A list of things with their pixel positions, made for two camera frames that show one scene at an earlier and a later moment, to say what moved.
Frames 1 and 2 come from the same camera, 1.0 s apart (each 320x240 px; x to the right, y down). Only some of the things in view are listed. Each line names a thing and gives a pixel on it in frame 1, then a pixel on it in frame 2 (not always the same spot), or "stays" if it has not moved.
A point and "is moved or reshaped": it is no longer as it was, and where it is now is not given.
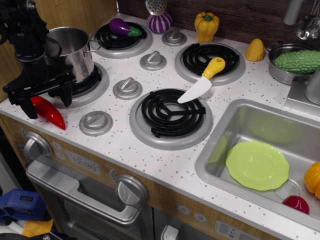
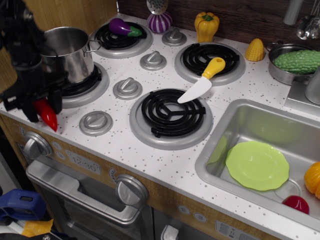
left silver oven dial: (36, 145) stays
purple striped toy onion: (160, 23) stays
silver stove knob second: (127, 89) stays
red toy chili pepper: (45, 109) is moved or reshaped
